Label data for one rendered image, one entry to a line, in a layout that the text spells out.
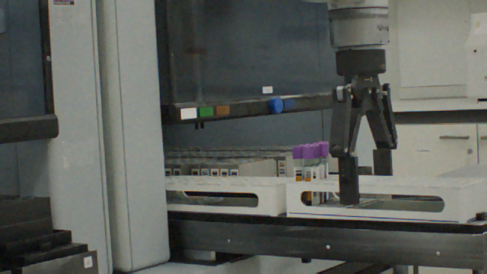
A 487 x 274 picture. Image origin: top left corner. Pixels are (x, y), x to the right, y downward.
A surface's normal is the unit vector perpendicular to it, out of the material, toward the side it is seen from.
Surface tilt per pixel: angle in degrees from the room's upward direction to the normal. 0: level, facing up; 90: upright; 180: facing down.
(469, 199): 91
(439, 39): 90
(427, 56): 90
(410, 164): 90
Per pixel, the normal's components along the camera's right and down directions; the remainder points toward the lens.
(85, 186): 0.80, -0.01
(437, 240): -0.60, 0.07
